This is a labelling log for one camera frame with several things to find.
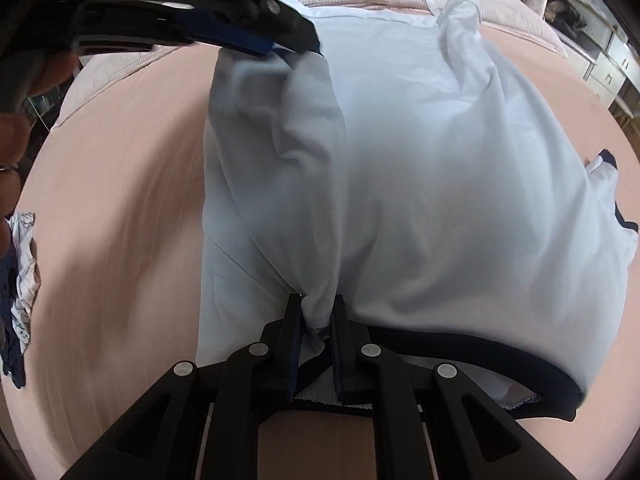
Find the white navy-trimmed jacket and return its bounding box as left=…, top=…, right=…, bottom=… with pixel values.
left=196, top=0, right=638, bottom=419

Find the person's hand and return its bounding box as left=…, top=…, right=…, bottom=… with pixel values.
left=1, top=53, right=79, bottom=256

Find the white cabinet furniture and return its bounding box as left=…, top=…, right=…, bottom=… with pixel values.
left=542, top=0, right=639, bottom=127

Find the pink bed sheet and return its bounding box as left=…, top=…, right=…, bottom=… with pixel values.
left=2, top=25, right=639, bottom=479

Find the patterned small garment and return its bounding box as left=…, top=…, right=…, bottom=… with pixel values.
left=1, top=212, right=40, bottom=389

